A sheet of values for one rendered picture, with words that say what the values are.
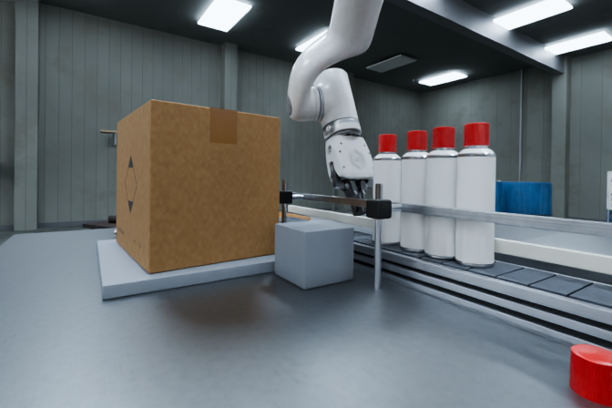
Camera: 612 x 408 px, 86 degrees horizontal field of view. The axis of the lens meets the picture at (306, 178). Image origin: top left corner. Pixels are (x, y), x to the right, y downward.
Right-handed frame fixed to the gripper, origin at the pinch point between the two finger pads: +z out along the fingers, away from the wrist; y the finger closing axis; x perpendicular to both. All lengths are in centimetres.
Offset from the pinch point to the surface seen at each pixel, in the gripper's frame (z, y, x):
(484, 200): 6.6, -1.7, -26.8
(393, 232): 7.5, -1.1, -8.7
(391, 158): -5.4, -1.8, -13.1
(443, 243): 11.1, -2.5, -19.1
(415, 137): -6.7, -1.6, -19.0
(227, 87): -431, 220, 578
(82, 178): -241, -57, 674
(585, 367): 23.0, -14.4, -36.9
